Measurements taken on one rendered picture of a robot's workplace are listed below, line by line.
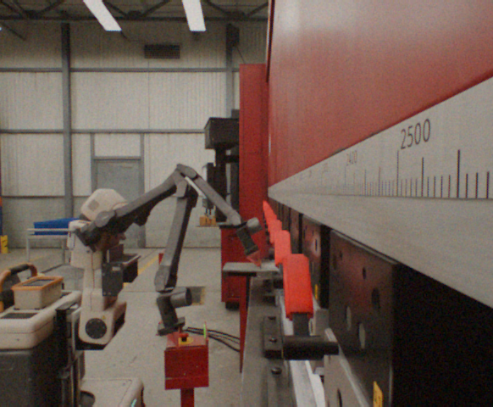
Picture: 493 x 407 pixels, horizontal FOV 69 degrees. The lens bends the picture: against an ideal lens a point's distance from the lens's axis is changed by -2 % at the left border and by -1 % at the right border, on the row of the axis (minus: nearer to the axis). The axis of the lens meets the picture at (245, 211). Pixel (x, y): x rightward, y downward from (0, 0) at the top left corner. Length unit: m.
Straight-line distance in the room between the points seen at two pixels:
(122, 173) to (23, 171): 2.42
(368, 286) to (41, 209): 9.97
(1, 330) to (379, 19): 1.86
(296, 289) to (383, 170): 0.15
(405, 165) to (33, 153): 10.11
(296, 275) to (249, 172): 2.37
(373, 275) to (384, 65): 0.11
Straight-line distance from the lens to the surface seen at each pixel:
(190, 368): 1.44
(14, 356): 1.95
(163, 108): 9.30
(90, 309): 1.92
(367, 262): 0.22
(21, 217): 10.37
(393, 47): 0.20
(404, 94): 0.18
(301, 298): 0.30
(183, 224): 1.44
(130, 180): 9.25
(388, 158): 0.19
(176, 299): 1.35
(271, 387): 0.96
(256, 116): 2.72
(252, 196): 2.67
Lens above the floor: 1.37
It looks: 3 degrees down
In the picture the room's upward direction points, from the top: straight up
